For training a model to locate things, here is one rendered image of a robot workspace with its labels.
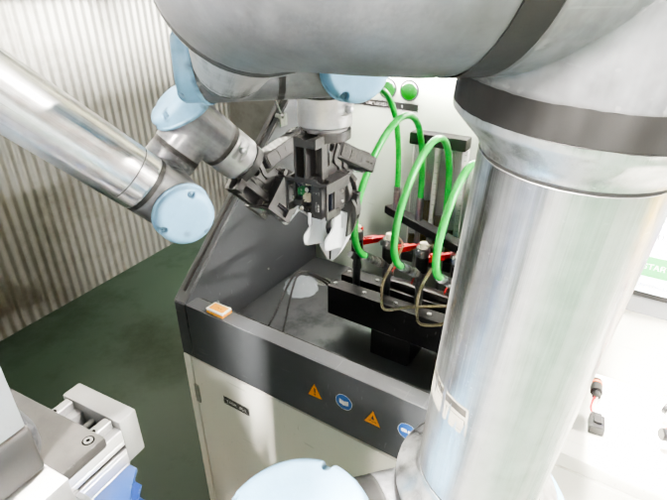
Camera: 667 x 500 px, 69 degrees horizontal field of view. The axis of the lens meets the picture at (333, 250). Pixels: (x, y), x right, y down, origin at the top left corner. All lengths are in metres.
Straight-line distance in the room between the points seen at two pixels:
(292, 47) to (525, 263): 0.13
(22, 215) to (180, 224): 2.35
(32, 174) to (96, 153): 2.34
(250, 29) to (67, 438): 0.72
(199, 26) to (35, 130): 0.42
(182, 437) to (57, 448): 1.41
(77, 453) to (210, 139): 0.47
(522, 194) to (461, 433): 0.15
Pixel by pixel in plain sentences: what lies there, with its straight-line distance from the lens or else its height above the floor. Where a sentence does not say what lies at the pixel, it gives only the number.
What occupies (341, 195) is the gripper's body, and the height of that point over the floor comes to 1.34.
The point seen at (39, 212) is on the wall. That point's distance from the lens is 2.99.
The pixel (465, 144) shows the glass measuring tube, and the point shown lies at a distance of 1.20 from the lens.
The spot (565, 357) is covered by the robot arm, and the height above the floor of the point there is 1.44.
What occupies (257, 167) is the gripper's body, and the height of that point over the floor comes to 1.35.
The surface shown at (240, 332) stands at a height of 0.94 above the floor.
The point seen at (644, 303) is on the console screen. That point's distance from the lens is 0.98.
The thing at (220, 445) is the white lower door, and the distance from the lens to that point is 1.46.
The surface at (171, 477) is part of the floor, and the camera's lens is 2.09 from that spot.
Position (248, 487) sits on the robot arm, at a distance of 0.42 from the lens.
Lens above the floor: 1.59
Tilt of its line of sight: 28 degrees down
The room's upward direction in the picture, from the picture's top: straight up
